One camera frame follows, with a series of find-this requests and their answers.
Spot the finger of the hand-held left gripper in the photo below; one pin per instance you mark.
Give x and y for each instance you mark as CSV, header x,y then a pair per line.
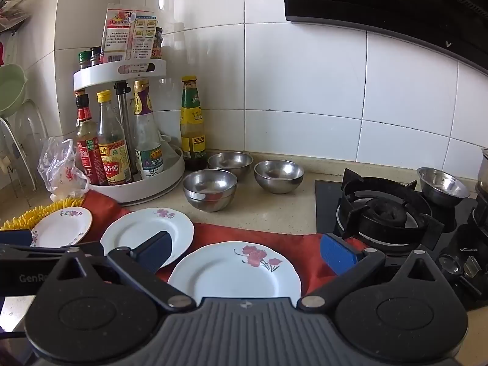
x,y
15,237
34,253

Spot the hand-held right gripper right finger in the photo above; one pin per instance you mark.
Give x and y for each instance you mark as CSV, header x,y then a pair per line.
x,y
337,254

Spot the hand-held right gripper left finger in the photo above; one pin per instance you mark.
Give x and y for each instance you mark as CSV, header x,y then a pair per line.
x,y
154,251

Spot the white plate small pink flower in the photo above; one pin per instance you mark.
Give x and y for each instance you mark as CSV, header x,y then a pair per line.
x,y
129,232

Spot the white plate floral rim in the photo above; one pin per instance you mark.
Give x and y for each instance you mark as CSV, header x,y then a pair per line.
x,y
63,225

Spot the white plate large red flower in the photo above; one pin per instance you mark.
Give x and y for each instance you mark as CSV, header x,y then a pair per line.
x,y
228,274

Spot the stainless steel bowl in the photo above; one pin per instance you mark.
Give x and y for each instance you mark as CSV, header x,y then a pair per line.
x,y
278,177
209,188
442,186
228,161

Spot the yellow chenille mat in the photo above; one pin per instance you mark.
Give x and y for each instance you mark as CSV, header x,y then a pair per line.
x,y
23,219

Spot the black burner grate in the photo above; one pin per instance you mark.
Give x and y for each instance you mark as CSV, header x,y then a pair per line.
x,y
381,213
478,217

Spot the red cloth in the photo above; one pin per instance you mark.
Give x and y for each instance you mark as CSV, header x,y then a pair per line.
x,y
213,232

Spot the black gas stove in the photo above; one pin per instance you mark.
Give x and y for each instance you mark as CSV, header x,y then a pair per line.
x,y
419,259

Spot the clear plastic bag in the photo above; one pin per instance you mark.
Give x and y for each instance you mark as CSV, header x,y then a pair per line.
x,y
63,167

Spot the vinegar bottle yellow cap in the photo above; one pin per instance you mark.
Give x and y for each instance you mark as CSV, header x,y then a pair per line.
x,y
113,152

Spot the clear bottle purple label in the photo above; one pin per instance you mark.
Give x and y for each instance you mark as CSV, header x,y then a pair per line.
x,y
148,141

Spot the stove knob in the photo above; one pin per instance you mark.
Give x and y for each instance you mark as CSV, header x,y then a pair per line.
x,y
450,266

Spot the soy sauce bottle red cap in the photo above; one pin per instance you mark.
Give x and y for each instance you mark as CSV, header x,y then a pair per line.
x,y
87,148

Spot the sauce bottle green yellow label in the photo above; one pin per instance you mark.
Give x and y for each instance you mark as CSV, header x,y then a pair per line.
x,y
192,122

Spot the green plastic basin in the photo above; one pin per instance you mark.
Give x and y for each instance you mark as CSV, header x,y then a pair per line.
x,y
11,87

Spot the steel pot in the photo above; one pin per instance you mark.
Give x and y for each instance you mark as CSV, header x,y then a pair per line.
x,y
484,171

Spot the white two-tier rotating rack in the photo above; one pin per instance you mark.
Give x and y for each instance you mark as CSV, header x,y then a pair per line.
x,y
122,71

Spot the small bottle green cap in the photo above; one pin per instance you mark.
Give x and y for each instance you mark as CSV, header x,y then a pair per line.
x,y
84,61

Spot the small dark spice bottle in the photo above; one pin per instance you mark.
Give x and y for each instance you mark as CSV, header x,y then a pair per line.
x,y
95,56

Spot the small spice bottle red label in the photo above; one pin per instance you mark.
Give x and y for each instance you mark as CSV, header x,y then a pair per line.
x,y
157,44

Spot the seasoning packet yellow pictures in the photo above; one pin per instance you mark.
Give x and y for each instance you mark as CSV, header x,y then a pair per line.
x,y
145,38

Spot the seasoning packet red flower print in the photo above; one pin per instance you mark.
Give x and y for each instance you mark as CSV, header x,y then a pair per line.
x,y
116,34

